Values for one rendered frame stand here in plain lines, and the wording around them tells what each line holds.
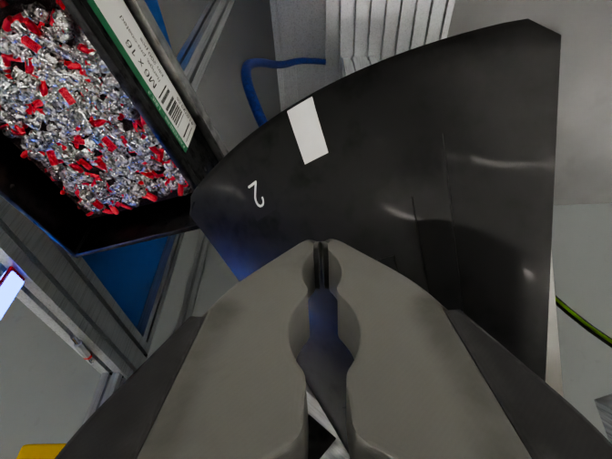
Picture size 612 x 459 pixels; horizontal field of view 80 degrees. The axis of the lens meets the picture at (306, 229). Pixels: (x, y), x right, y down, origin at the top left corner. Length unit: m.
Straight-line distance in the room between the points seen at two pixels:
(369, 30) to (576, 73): 0.68
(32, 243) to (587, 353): 1.32
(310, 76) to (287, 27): 0.15
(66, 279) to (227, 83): 0.83
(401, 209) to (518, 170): 0.05
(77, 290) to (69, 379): 0.73
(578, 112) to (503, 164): 1.40
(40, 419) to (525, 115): 1.28
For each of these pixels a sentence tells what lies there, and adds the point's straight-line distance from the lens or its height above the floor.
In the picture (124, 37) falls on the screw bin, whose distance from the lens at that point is 0.32.
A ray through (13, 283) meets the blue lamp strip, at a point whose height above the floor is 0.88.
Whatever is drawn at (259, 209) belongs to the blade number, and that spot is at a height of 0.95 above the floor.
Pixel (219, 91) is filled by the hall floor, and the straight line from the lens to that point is 1.27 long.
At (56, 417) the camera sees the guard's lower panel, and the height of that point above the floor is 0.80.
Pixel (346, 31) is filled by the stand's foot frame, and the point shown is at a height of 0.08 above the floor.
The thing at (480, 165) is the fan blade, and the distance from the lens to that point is 0.18.
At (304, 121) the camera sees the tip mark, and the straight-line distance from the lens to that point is 0.21.
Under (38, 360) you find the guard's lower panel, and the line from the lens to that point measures 1.42.
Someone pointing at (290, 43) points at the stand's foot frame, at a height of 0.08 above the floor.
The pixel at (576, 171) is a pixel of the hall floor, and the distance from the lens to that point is 1.76.
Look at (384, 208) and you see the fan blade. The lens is 0.18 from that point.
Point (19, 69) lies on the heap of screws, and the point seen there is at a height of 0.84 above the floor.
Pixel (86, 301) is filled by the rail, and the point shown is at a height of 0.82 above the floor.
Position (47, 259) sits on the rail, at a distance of 0.57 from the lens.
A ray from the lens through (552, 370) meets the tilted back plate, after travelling 0.52.
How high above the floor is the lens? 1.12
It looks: 44 degrees down
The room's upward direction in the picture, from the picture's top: 179 degrees clockwise
